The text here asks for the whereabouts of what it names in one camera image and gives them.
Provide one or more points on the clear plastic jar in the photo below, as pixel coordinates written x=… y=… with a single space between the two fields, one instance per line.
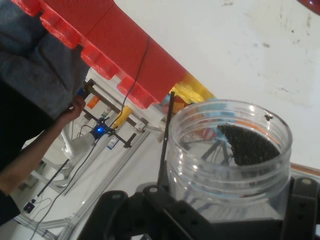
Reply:
x=200 y=180

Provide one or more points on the black tripod stand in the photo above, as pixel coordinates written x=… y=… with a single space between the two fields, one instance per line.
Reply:
x=167 y=130

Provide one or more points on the person's bare forearm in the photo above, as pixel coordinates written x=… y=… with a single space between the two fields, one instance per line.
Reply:
x=30 y=155

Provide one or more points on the person in jeans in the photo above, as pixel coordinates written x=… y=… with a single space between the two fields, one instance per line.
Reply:
x=30 y=62

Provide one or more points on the white plastic object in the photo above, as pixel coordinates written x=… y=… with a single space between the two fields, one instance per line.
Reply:
x=80 y=145

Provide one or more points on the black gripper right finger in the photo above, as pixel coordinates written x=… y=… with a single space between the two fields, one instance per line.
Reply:
x=303 y=207

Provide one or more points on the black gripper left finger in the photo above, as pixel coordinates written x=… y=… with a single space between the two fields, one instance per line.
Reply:
x=125 y=215

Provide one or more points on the yellow building block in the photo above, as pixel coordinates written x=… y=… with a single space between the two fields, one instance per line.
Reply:
x=190 y=90

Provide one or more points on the red building block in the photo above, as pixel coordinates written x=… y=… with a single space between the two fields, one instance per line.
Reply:
x=112 y=37

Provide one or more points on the black device blue light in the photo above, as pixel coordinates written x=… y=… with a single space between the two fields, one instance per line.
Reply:
x=100 y=129

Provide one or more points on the person's bare hand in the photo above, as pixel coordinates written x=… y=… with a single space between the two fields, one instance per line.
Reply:
x=75 y=110

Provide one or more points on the red bowl black rim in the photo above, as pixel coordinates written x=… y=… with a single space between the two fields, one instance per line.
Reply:
x=311 y=3

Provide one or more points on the small black seed portion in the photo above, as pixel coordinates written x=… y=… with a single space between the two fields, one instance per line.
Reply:
x=250 y=147

